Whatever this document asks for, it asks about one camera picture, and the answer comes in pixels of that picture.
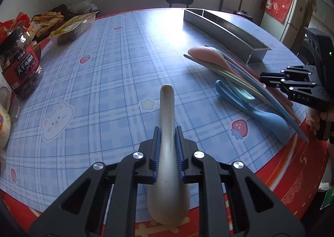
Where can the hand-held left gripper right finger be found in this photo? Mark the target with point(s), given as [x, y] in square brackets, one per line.
[179, 158]

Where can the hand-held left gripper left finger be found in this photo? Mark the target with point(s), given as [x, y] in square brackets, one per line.
[157, 158]

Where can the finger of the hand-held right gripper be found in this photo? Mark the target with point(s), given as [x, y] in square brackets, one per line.
[300, 72]
[271, 79]

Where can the light teal spoon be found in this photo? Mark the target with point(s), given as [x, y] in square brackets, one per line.
[244, 95]

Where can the light blue spoon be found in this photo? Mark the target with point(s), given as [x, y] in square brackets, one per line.
[287, 114]

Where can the beige spoon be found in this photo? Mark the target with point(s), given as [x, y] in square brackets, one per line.
[167, 111]

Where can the stainless steel utensil tray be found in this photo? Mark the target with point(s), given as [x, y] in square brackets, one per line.
[234, 36]

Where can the pink spoon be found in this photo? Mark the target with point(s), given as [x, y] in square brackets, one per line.
[204, 54]

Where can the person's right hand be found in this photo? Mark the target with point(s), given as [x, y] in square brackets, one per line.
[314, 121]

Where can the white refrigerator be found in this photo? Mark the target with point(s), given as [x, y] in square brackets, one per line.
[289, 28]

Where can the red printed cloth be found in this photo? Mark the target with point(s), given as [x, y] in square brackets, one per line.
[276, 5]

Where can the blue plaid tablecloth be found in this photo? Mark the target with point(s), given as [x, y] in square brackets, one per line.
[104, 83]

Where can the green paper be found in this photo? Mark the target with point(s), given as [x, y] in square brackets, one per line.
[329, 199]

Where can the white cup orange print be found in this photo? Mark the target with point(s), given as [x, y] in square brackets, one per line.
[4, 127]

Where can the snack tray yellow label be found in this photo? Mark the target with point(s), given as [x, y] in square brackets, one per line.
[73, 25]

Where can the snack jar red label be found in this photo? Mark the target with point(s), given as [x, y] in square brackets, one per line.
[22, 70]

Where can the white plastic container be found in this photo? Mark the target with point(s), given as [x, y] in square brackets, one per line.
[4, 96]

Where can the white plastic bag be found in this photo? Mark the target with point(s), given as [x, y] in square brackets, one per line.
[83, 6]

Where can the yellow snack bags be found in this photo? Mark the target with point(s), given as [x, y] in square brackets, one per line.
[47, 21]

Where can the red snack bag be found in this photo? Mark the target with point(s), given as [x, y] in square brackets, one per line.
[11, 24]

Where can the black folded frame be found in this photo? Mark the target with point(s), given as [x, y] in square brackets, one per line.
[222, 2]

